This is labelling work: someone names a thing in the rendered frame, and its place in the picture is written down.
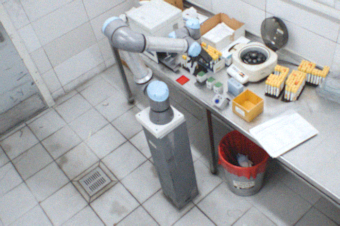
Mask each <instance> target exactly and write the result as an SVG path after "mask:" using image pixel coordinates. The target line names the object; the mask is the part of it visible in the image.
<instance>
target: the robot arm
mask: <svg viewBox="0 0 340 226"><path fill-rule="evenodd" d="M103 33H104V35H105V36H106V37H107V38H108V40H109V41H110V42H111V43H112V45H113V47H114V48H115V49H117V50H119V52H120V53H121V55H122V57H124V60H125V61H126V63H127V64H128V66H129V68H130V70H131V71H132V73H133V75H134V76H133V79H134V82H135V85H136V86H137V87H138V88H139V89H140V90H141V92H142V93H143V94H144V95H145V96H146V97H147V99H148V101H149V102H150V113H149V119H150V121H151V122H152V123H154V124H155V125H158V126H163V125H167V124H168V123H170V122H171V121H172V120H173V118H174V112H173V109H172V107H171V106H170V103H169V91H168V87H167V85H166V83H164V82H163V81H158V80H157V79H156V78H155V76H154V74H153V72H152V70H151V69H150V68H147V67H146V65H145V64H144V62H143V60H142V58H141V56H140V54H139V53H143V52H144V51H156V52H169V53H188V54H189V55H188V57H190V58H191V59H192V61H191V63H188V64H187V66H188V68H189V69H190V74H191V75H192V74H193V72H194V68H195V66H196V61H199V60H201V59H203V61H204V62H205V63H206V64H208V63H210V62H211V61H212V59H213V58H212V57H211V56H210V55H209V54H208V53H207V52H206V51H205V50H204V48H203V47H202V45H201V44H202V43H201V42H202V39H201V30H200V25H199V21H198V19H196V18H190V19H188V21H186V25H185V26H184V27H182V28H179V29H177V30H175V31H173V32H171V33H170V34H169V35H168V38H163V37H149V36H145V35H144V34H140V33H137V32H135V31H133V30H132V29H131V28H130V27H129V26H128V25H127V24H126V23H125V22H124V21H123V19H120V18H119V17H116V16H114V17H111V18H108V20H106V21H105V23H104V25H103Z"/></svg>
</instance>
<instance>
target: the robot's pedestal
mask: <svg viewBox="0 0 340 226"><path fill-rule="evenodd" d="M142 128H143V131H144V134H145V137H146V141H147V144H148V147H149V149H150V153H151V156H152V159H153V162H154V165H155V168H156V172H157V175H158V179H159V182H160V185H161V187H162V189H163V193H164V195H165V196H166V197H167V198H168V199H169V200H170V201H171V202H172V203H173V204H175V205H176V207H177V208H178V209H179V210H181V209H182V208H183V207H185V205H186V204H188V203H189V202H190V201H192V200H193V199H194V198H195V197H196V196H197V195H198V194H199V191H198V186H197V180H196V174H195V170H194V164H193V158H192V152H191V147H190V141H189V135H188V129H187V128H186V122H185V119H183V120H181V121H180V122H179V123H177V125H175V126H174V127H172V128H171V129H170V130H168V131H167V132H165V133H164V134H163V135H161V136H160V137H159V138H156V136H155V135H154V134H152V133H151V132H150V131H149V130H147V129H146V128H145V127H144V126H143V125H142Z"/></svg>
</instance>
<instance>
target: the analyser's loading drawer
mask: <svg viewBox="0 0 340 226"><path fill-rule="evenodd" d="M157 56H158V60H160V61H161V62H163V63H164V64H166V65H167V66H169V67H170V68H172V69H173V70H174V71H176V70H178V69H179V68H181V67H182V65H181V62H180V63H178V62H177V61H176V60H175V58H172V57H171V55H169V56H168V55H166V54H165V53H161V54H159V55H157Z"/></svg>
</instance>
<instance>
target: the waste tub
mask: <svg viewBox="0 0 340 226"><path fill-rule="evenodd" d="M263 110H264V99H263V98H262V97H260V96H259V95H257V94H255V93H254V92H252V91H250V90H249V89H246V90H245V91H243V92H242V93H241V94H239V95H237V96H236V97H235V98H234V99H233V100H232V112H233V113H235V114H236V115H238V116H239V117H241V118H242V119H244V120H245V121H246V122H248V123H249V122H250V121H251V120H253V119H255V118H256V117H257V116H258V115H259V114H261V113H262V112H263Z"/></svg>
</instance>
